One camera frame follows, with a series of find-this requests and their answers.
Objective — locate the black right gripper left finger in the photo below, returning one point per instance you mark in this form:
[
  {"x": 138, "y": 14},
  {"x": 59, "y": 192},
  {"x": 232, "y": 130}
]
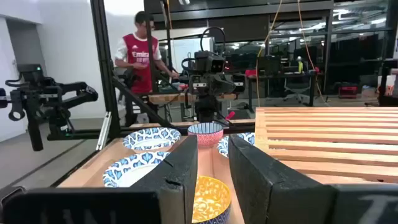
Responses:
[{"x": 177, "y": 174}]

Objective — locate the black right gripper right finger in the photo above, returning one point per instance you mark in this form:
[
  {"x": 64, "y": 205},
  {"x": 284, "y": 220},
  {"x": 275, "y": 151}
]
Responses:
[{"x": 264, "y": 186}]

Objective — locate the yellow bowl dark blue outside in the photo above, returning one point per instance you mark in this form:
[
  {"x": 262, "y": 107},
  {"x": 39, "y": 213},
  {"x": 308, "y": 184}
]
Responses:
[{"x": 211, "y": 199}]

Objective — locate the pink zigzag bowl striped inside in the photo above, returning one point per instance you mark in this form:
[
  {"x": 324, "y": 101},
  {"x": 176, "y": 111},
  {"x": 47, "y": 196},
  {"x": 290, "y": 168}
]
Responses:
[{"x": 205, "y": 137}]

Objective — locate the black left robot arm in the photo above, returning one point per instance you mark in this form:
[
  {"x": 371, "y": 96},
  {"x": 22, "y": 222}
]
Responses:
[{"x": 205, "y": 107}]

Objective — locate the slatted wooden shelf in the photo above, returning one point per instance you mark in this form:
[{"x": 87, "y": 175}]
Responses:
[{"x": 326, "y": 137}]

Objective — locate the wooden background table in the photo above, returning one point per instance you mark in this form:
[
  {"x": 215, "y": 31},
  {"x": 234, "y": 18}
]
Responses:
[{"x": 168, "y": 98}]

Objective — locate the person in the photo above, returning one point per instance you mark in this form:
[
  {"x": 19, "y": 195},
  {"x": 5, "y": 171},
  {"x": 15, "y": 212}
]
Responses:
[{"x": 138, "y": 71}]

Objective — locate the black office desk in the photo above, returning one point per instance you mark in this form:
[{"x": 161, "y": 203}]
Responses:
[{"x": 280, "y": 76}]

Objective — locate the yellow green bottle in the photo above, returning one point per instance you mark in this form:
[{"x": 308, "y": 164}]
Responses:
[{"x": 300, "y": 67}]

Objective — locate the red toolbox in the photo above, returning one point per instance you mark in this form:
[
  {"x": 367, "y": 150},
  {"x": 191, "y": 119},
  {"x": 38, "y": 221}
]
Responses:
[{"x": 348, "y": 92}]

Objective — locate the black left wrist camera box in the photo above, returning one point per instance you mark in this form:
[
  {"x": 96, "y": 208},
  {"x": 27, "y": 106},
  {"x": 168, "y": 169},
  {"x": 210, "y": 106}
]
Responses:
[{"x": 205, "y": 62}]

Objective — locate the silver aluminium rail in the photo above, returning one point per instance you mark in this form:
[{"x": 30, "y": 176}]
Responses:
[{"x": 104, "y": 130}]

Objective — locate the black aluminium rig frame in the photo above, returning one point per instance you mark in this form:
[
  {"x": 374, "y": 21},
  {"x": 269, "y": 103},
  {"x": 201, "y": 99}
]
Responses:
[{"x": 102, "y": 62}]

